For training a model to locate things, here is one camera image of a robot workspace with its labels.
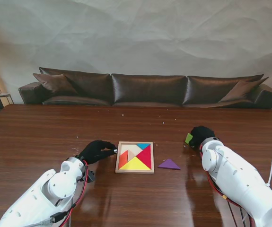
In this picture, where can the brown sofa cushion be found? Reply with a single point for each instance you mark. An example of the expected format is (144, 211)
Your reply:
(55, 82)
(242, 91)

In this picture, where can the square wooden tangram tray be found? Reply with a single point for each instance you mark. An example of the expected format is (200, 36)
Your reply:
(132, 147)

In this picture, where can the large red tangram triangle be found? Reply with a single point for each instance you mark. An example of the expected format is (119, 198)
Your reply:
(145, 156)

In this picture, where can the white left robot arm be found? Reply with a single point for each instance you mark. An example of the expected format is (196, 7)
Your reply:
(43, 189)

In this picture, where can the dark brown leather sofa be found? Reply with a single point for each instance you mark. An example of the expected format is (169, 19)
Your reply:
(147, 89)

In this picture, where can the green tangram square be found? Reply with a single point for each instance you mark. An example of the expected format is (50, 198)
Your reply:
(188, 138)

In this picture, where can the large yellow tangram triangle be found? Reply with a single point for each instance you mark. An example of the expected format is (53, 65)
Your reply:
(134, 165)

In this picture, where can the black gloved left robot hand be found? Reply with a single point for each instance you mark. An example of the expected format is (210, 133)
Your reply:
(94, 152)

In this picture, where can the small side table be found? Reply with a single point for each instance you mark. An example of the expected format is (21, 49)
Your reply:
(5, 95)

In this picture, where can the small blue tangram triangle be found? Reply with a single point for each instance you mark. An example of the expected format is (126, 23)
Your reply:
(143, 145)

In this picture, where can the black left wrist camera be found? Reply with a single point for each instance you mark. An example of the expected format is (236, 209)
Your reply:
(90, 176)

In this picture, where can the orange tangram parallelogram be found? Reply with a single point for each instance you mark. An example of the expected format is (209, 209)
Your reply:
(124, 159)

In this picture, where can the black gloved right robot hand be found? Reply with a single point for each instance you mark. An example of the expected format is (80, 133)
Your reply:
(200, 136)

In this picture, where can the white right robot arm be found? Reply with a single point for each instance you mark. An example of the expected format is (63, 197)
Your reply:
(239, 179)

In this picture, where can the natural wood tangram triangle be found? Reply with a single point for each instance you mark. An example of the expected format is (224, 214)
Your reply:
(132, 156)

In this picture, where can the purple tangram triangle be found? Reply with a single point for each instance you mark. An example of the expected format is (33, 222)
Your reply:
(169, 164)

